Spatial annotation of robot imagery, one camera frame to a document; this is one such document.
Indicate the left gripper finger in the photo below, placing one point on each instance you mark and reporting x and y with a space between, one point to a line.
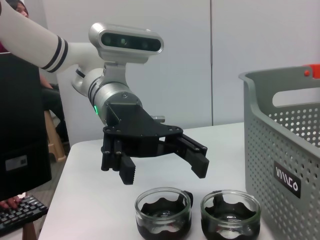
195 157
127 172

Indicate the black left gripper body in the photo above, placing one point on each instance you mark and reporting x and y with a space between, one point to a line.
135 125

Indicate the glass teacup black sleeve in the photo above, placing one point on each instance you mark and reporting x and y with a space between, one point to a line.
230 226
162 225

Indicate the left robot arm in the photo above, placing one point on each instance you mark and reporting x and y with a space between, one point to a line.
37 42

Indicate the grey perforated storage bin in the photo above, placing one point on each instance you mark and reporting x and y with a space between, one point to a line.
270 150

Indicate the bystander hand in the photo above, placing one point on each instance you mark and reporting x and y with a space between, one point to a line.
8 203

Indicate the silver cylindrical connector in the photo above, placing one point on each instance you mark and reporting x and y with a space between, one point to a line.
159 118

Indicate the wooden stool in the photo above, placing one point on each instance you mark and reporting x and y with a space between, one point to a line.
56 147

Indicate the seated person pink shirt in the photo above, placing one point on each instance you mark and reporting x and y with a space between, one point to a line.
53 105

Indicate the black keyboard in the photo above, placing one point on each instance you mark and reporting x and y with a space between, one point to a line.
25 212

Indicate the black computer monitor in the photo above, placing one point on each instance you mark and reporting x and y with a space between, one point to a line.
20 125

